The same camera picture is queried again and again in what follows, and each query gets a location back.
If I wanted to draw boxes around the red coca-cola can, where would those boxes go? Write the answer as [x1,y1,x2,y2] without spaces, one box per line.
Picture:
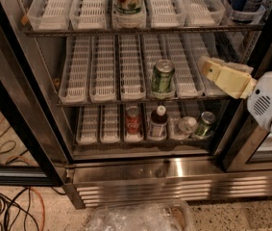
[125,106,141,135]

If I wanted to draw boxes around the clear plastic bin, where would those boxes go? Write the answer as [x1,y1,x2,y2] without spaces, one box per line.
[85,200,196,231]

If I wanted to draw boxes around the stainless steel fridge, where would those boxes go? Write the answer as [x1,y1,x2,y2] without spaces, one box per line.
[0,0,272,210]

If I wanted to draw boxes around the orange cable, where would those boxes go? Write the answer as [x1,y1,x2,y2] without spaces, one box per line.
[26,186,47,231]

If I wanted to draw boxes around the wire shelf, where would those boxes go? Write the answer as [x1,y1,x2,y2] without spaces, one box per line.
[23,24,263,38]
[74,136,211,147]
[57,95,232,108]

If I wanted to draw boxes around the dark drink bottle white cap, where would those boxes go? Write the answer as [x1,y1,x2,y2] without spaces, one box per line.
[148,105,169,139]

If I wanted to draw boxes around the green soda can middle shelf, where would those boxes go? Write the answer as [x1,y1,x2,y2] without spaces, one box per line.
[151,60,175,93]

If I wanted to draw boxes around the green soda can shelf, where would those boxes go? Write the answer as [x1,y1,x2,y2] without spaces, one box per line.
[194,112,216,136]
[151,60,175,93]

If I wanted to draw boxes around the black cable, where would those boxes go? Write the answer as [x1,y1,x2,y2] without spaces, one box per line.
[0,186,42,231]

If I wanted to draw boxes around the middle wire shelf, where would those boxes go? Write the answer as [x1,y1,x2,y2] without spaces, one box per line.
[57,95,232,108]

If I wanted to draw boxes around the bottom wire shelf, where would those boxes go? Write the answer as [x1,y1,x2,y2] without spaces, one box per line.
[74,136,211,147]

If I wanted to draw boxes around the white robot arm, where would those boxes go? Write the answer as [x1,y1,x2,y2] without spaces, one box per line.
[197,56,272,133]

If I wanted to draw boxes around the open glass fridge door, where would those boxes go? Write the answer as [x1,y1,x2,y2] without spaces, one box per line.
[0,0,72,186]

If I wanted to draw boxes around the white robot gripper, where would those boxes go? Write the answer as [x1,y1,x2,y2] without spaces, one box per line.
[197,56,272,131]

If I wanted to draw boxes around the green soda can bottom shelf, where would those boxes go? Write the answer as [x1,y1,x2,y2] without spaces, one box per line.
[194,112,216,136]

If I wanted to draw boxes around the top wire shelf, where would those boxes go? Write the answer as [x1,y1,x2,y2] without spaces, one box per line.
[23,24,263,38]

